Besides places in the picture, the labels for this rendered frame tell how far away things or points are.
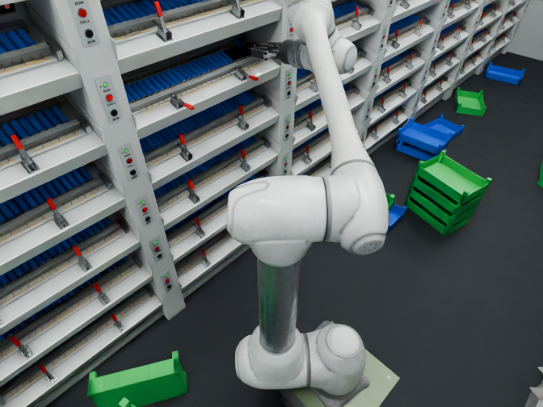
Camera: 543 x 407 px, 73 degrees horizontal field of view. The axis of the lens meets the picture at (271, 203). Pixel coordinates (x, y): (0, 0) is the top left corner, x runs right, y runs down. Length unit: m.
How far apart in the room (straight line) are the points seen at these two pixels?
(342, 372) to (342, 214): 0.59
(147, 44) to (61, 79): 0.24
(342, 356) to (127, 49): 1.00
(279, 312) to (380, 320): 0.92
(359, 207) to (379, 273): 1.25
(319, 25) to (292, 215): 0.50
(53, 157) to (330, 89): 0.71
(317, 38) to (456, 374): 1.39
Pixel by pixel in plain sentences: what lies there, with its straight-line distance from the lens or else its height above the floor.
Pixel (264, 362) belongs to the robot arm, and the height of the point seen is 0.48.
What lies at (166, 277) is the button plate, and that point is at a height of 0.28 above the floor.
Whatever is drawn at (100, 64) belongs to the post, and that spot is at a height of 1.14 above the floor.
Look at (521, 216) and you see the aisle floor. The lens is 2.58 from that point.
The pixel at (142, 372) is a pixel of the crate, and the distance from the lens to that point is 1.47.
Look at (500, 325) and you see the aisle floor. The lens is 2.00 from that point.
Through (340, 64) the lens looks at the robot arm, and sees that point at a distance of 1.11.
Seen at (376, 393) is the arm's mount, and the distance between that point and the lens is 1.42.
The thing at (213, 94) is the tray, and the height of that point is 0.94.
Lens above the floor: 1.51
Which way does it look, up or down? 44 degrees down
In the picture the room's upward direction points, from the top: 1 degrees clockwise
